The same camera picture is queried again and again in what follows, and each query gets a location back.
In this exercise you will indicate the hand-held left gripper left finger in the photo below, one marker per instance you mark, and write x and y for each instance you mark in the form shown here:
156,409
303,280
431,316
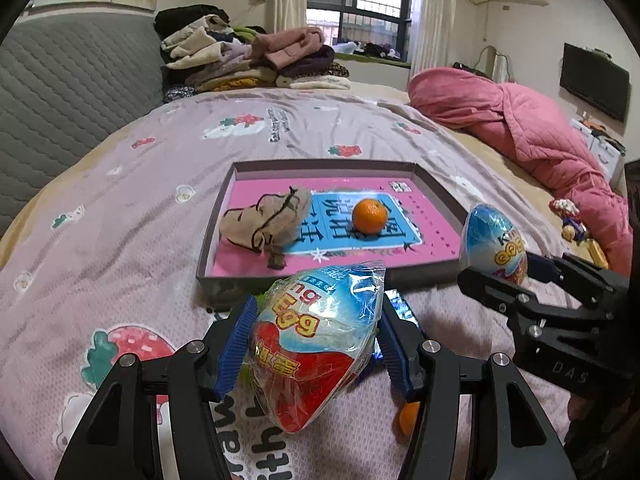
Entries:
235,355

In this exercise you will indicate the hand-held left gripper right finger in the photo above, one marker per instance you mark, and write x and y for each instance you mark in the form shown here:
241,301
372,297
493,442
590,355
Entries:
395,355

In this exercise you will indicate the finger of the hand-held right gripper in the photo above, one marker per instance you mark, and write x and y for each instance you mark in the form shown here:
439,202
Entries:
492,290
542,267

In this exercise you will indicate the blue snack packet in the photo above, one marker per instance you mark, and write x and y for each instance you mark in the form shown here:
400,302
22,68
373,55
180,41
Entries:
402,310

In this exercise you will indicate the orange mandarin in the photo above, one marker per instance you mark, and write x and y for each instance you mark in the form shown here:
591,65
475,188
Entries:
409,417
370,216

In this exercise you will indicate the red blue chocolate egg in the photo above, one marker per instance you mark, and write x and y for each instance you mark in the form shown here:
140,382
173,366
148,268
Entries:
310,340

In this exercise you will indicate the grey box with pink bottom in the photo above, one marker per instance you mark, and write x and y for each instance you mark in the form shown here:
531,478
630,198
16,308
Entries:
430,240

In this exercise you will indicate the small blue brown toy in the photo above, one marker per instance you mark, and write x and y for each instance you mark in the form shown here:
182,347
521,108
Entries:
572,232

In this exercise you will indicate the yellow snack packet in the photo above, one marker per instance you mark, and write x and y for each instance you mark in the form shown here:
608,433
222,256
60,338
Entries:
597,255

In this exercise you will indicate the pink quilt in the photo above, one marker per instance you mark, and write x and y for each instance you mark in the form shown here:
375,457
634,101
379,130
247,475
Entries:
525,120

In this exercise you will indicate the strawberry printed bed sheet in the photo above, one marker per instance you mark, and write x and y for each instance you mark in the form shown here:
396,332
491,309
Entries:
125,240

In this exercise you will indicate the dark heap of clothes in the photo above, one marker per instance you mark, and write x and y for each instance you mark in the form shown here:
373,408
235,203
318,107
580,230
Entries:
375,50

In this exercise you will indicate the pile of folded clothes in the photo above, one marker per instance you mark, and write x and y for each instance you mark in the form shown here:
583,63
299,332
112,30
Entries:
225,55

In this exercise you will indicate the barred window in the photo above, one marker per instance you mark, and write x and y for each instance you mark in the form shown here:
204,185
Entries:
360,5

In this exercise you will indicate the black wall television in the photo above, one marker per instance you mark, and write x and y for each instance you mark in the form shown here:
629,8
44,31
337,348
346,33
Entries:
592,82

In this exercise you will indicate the white arched frame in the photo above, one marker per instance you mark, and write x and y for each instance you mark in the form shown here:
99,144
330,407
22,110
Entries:
500,67

